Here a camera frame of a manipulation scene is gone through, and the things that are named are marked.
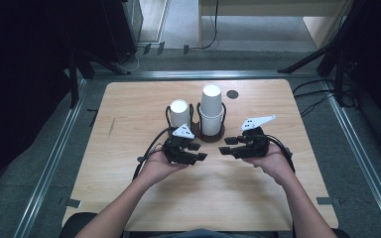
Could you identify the metal frame rail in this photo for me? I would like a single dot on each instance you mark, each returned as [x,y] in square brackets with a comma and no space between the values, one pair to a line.
[360,155]
[49,168]

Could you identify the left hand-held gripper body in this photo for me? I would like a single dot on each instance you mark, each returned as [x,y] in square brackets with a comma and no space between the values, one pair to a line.
[175,148]

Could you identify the dark curtain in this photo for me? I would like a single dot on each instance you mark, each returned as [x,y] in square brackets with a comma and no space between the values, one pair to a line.
[377,66]
[20,82]

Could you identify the black round table grommet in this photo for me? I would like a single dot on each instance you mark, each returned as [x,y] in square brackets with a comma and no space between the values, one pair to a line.
[232,94]

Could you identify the tall stack of paper cups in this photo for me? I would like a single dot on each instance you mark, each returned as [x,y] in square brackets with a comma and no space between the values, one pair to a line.
[211,102]

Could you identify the person's right hand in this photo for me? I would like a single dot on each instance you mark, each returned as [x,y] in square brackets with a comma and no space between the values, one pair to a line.
[274,163]

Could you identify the black chair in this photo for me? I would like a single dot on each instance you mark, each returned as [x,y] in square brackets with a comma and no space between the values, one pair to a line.
[76,226]

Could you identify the person's left hand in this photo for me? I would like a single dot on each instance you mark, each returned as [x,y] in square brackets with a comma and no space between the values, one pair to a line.
[158,168]

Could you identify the black cabinet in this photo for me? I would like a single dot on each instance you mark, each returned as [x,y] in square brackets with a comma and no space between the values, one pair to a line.
[119,26]

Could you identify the white paper cup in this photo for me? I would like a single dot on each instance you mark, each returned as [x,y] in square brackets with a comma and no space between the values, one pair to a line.
[179,112]

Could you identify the black tripod stand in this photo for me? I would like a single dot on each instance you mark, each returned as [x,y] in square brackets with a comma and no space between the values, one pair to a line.
[339,79]
[73,82]

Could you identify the light wooden desk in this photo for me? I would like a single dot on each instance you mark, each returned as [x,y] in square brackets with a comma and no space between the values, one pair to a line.
[317,29]

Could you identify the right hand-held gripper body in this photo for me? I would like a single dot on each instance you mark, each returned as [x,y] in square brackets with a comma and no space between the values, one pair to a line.
[254,145]

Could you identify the grey tape strip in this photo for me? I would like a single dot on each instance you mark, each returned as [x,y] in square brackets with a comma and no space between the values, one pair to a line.
[147,48]
[160,48]
[325,200]
[186,49]
[73,203]

